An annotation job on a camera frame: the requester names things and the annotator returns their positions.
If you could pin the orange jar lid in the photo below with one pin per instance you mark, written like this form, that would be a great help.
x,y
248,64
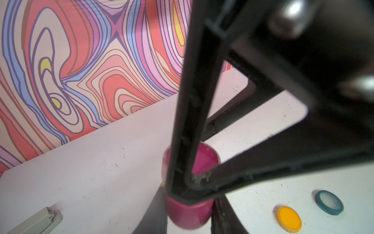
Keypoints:
x,y
289,219

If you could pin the magenta paint jar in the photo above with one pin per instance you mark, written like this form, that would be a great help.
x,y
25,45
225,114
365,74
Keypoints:
x,y
194,217

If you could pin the teal jar lid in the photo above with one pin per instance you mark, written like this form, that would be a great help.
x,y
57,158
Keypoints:
x,y
329,202

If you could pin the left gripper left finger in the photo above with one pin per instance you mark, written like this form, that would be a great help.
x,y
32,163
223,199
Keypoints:
x,y
155,220

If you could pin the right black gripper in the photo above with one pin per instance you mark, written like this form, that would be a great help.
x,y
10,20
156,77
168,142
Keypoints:
x,y
320,51

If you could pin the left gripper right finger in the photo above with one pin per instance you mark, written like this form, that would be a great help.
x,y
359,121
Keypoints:
x,y
224,219

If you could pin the grey stapler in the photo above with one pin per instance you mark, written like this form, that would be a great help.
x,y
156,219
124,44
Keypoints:
x,y
43,222

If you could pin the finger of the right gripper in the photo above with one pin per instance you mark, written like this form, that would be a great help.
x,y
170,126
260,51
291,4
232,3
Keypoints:
x,y
321,141
206,48

